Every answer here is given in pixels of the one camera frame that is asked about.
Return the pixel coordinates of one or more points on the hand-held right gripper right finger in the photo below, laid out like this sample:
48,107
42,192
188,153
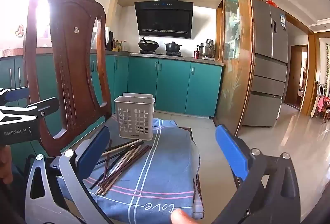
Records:
232,151

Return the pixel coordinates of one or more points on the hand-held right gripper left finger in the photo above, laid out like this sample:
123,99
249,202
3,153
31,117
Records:
92,154

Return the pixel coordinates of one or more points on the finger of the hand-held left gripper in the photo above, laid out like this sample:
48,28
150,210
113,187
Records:
16,94
45,106

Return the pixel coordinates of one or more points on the pile of mixed chopsticks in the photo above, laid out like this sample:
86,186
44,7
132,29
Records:
121,164

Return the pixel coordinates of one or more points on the white plastic utensil basket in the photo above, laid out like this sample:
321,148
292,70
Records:
134,115

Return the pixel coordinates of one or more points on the person's left hand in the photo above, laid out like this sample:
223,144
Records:
5,164

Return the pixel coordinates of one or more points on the person's right hand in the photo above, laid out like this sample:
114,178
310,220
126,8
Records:
183,217

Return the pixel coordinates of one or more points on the carved wooden chair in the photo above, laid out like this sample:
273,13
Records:
69,58

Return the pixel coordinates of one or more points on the blue striped cloth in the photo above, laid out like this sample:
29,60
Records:
159,162

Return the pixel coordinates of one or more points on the bright window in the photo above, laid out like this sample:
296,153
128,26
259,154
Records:
15,7

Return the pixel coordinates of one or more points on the silver refrigerator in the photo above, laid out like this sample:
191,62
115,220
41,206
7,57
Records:
268,71

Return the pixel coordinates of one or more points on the teal base cabinet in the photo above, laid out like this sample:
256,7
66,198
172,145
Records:
175,82

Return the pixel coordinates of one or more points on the wooden framed glass sliding door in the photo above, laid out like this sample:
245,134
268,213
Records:
232,58

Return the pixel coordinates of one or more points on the black countertop appliance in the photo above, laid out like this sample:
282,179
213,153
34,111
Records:
110,40

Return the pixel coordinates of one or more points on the brown wooden door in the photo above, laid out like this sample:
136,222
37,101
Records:
295,77

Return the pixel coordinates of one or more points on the clear condiment bottle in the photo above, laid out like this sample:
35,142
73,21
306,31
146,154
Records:
125,46

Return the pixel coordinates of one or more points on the dining chairs with pink cloth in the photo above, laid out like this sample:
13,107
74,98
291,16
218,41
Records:
322,105

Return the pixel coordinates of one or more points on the red thermos bottle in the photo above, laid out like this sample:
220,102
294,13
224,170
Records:
196,54

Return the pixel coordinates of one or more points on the stainless steel pot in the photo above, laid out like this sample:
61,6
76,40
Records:
206,49

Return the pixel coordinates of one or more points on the black lidded pot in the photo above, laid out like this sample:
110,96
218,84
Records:
172,48

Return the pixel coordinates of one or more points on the black gas stove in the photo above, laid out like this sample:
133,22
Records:
157,54

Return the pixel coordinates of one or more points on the black wok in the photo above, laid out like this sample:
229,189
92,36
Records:
149,45

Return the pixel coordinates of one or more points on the green hanging vine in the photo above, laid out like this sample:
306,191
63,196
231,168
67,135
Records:
327,58

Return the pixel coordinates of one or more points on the black range hood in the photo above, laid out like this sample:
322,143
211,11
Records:
165,20

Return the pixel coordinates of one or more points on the red bag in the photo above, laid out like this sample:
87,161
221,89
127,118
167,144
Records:
270,2

